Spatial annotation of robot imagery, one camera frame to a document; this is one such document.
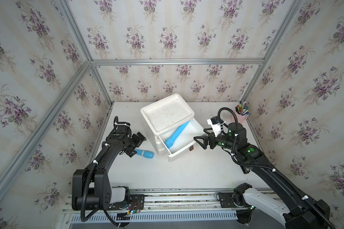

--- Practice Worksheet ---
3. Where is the white top drawer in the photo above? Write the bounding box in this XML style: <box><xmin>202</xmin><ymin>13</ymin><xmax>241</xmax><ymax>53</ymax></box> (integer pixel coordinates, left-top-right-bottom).
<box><xmin>156</xmin><ymin>119</ymin><xmax>204</xmax><ymax>162</ymax></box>

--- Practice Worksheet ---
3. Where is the pink metal pen bucket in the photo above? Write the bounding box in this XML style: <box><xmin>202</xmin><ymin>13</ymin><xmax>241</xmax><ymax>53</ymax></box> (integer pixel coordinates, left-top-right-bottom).
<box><xmin>234</xmin><ymin>110</ymin><xmax>247</xmax><ymax>124</ymax></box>

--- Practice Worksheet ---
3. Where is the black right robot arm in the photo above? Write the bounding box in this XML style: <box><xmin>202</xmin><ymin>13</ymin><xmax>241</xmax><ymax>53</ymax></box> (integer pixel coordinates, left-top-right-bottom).
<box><xmin>194</xmin><ymin>107</ymin><xmax>335</xmax><ymax>229</ymax></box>

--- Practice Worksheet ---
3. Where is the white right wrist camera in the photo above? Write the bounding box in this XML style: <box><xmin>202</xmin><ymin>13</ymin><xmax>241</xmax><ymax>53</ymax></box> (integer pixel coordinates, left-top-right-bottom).
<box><xmin>207</xmin><ymin>116</ymin><xmax>224</xmax><ymax>137</ymax></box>

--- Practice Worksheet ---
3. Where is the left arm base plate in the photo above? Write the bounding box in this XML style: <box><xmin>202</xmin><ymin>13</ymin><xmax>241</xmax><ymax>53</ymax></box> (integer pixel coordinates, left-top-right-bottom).
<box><xmin>108</xmin><ymin>194</ymin><xmax>145</xmax><ymax>211</ymax></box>

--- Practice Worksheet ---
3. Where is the white plastic drawer cabinet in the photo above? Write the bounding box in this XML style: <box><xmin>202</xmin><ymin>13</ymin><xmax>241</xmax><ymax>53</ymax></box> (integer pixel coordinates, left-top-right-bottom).
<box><xmin>140</xmin><ymin>94</ymin><xmax>195</xmax><ymax>156</ymax></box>

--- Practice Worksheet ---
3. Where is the blue toy microphone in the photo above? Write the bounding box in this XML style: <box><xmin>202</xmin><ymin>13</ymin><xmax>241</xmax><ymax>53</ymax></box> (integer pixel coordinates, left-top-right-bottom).
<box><xmin>134</xmin><ymin>149</ymin><xmax>154</xmax><ymax>159</ymax></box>
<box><xmin>164</xmin><ymin>121</ymin><xmax>190</xmax><ymax>149</ymax></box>

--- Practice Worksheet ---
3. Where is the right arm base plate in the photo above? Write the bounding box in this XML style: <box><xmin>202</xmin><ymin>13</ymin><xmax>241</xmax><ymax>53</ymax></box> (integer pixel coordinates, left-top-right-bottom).
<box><xmin>216</xmin><ymin>192</ymin><xmax>255</xmax><ymax>210</ymax></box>

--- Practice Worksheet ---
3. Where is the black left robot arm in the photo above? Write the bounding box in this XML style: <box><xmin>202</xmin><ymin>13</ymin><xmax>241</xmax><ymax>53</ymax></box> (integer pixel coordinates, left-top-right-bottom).
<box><xmin>71</xmin><ymin>116</ymin><xmax>146</xmax><ymax>224</ymax></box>

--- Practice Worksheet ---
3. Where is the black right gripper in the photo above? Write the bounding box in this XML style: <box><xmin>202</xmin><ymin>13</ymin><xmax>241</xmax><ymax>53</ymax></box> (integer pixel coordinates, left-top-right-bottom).
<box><xmin>194</xmin><ymin>126</ymin><xmax>239</xmax><ymax>152</ymax></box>

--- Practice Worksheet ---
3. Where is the aluminium mounting rail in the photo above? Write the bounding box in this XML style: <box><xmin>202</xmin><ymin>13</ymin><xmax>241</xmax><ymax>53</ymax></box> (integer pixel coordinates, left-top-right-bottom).
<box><xmin>61</xmin><ymin>187</ymin><xmax>300</xmax><ymax>214</ymax></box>

